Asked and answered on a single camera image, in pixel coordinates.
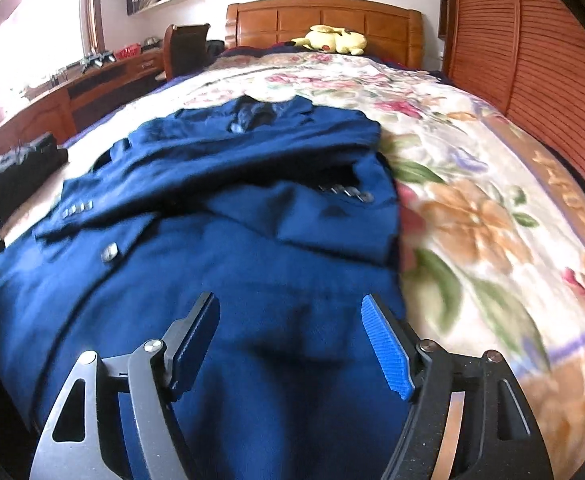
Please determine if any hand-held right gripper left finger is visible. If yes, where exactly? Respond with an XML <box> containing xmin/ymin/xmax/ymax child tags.
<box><xmin>28</xmin><ymin>291</ymin><xmax>222</xmax><ymax>480</ymax></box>

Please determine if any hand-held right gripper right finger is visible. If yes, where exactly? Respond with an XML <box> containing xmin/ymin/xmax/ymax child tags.
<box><xmin>361</xmin><ymin>292</ymin><xmax>556</xmax><ymax>480</ymax></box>

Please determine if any navy blue blazer jacket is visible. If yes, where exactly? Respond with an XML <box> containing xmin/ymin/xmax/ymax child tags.
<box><xmin>0</xmin><ymin>95</ymin><xmax>426</xmax><ymax>480</ymax></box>

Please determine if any bed with floral quilt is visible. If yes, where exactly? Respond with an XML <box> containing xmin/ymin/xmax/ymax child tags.
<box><xmin>0</xmin><ymin>52</ymin><xmax>585</xmax><ymax>466</ymax></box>

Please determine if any wooden desk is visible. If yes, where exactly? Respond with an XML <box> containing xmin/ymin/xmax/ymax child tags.
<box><xmin>0</xmin><ymin>50</ymin><xmax>168</xmax><ymax>171</ymax></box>

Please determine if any wood framed window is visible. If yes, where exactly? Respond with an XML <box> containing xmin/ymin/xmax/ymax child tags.
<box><xmin>0</xmin><ymin>0</ymin><xmax>106</xmax><ymax>131</ymax></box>

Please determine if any black device on desk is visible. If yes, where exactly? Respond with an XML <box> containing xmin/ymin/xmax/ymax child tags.
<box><xmin>80</xmin><ymin>50</ymin><xmax>116</xmax><ymax>68</ymax></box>

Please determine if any dark wooden chair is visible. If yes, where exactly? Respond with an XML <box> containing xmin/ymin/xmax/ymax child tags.
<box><xmin>163</xmin><ymin>22</ymin><xmax>223</xmax><ymax>81</ymax></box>

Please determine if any yellow plush toy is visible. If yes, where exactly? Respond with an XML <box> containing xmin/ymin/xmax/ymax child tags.
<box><xmin>292</xmin><ymin>25</ymin><xmax>368</xmax><ymax>56</ymax></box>

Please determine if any wooden louvered wardrobe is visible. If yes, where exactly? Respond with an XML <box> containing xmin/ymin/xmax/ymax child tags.
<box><xmin>437</xmin><ymin>0</ymin><xmax>585</xmax><ymax>241</ymax></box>

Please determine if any wooden bed headboard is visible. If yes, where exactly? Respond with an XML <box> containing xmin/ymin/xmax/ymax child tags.
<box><xmin>225</xmin><ymin>0</ymin><xmax>423</xmax><ymax>68</ymax></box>

